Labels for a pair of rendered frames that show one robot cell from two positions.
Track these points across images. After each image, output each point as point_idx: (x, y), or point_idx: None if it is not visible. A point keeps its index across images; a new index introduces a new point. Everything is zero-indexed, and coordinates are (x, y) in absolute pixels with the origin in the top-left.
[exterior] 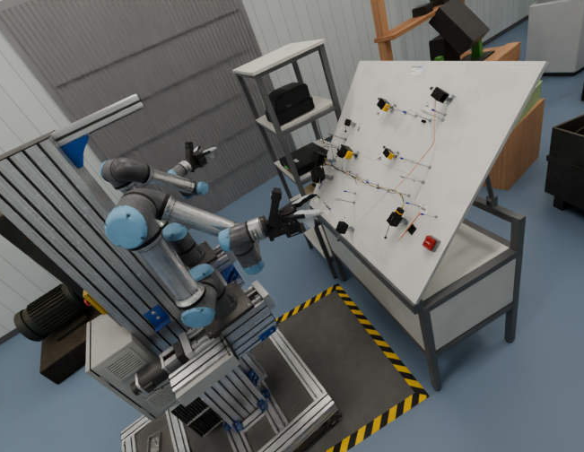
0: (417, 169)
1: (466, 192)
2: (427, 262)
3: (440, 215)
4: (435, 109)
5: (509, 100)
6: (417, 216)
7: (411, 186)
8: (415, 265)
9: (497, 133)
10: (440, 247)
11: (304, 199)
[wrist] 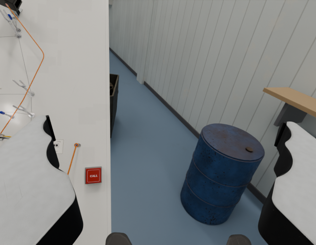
0: (9, 101)
1: (100, 106)
2: (98, 199)
3: (84, 141)
4: None
5: (94, 19)
6: (75, 149)
7: (11, 127)
8: (84, 213)
9: (99, 47)
10: (105, 173)
11: (50, 158)
